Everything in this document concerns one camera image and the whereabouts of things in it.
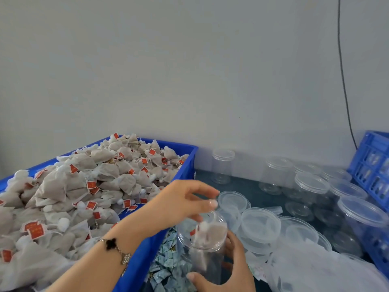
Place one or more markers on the person's right hand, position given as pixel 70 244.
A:
pixel 234 273

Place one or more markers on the person's left hand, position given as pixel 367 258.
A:
pixel 167 203

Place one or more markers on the clear plastic jar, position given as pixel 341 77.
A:
pixel 203 261

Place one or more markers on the white mesh tea bag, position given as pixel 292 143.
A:
pixel 210 234

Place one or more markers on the pile of green desiccant packets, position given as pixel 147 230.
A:
pixel 164 267

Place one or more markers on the pile of white label papers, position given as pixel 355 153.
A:
pixel 328 270

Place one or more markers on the pile of tea bags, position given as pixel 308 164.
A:
pixel 67 203

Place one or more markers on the group of lidded jars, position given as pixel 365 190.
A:
pixel 316 185

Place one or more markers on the blue slatted crate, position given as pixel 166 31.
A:
pixel 374 173

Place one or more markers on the person's left forearm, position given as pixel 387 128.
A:
pixel 97 267

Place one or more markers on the blue plastic tray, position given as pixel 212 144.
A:
pixel 137 261

